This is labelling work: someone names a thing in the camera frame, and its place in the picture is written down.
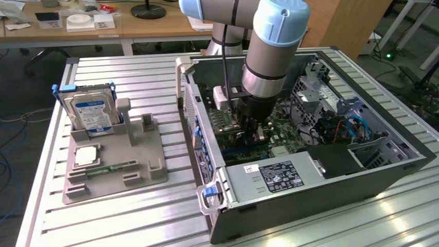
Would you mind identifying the graphics card with metal bracket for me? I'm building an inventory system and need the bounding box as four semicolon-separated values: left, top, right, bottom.
213;128;270;154

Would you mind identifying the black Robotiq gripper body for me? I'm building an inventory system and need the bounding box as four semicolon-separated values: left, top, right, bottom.
236;94;277;123

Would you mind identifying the hard disk in blue caddy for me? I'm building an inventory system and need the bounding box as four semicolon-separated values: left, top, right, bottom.
50;80;118;138

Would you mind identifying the white paper stack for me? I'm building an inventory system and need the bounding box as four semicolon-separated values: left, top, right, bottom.
186;16;213;31

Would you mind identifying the black floor stand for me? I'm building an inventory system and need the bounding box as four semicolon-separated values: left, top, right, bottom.
399;65;439;91

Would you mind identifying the green RAM stick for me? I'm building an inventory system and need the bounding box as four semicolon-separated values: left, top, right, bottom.
85;161;137;175

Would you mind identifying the green motherboard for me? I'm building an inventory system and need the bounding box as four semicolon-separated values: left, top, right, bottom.
198;86;310;168

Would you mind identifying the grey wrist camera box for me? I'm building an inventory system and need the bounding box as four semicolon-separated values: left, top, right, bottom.
212;86;240;113

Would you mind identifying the clear plastic bag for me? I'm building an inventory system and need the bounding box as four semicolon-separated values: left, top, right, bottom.
0;1;34;23

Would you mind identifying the wooden desk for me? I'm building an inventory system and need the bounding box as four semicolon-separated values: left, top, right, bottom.
0;0;309;49

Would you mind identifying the silver CPU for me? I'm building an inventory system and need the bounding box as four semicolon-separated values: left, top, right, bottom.
74;147;98;165

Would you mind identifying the open black PC case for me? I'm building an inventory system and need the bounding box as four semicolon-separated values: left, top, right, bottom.
174;50;436;245

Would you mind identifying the grey parts rack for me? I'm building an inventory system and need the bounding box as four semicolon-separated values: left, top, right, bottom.
61;97;169;205

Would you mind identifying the white desk leg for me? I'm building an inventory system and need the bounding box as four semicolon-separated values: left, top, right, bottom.
376;0;439;70

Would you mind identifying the red wire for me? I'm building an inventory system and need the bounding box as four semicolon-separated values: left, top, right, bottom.
334;119;348;139

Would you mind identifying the black round lamp base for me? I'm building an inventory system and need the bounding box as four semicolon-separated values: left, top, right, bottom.
129;0;166;19

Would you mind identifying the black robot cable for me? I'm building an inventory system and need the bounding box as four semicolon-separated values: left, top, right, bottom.
221;23;230;100

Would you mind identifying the white flat box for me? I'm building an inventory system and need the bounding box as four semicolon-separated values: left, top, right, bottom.
65;22;96;33

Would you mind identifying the wooden cabinet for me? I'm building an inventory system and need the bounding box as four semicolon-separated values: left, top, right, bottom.
302;0;393;59

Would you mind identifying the white round dish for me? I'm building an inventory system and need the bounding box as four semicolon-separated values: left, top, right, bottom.
66;14;93;26

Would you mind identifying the grey power supply unit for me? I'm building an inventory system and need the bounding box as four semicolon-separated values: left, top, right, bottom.
218;150;326;204

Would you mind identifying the blue wire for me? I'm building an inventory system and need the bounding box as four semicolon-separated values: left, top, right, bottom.
345;115;373;141

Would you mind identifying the metal disk bay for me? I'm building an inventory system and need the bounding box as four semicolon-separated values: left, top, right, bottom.
290;61;359;129

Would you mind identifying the white box with black top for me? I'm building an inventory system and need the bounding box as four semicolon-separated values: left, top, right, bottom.
33;12;64;29

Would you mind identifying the small white box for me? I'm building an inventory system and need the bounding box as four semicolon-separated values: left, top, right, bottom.
92;13;114;30

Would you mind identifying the black office chair base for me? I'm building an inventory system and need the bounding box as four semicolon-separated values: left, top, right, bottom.
20;46;104;76

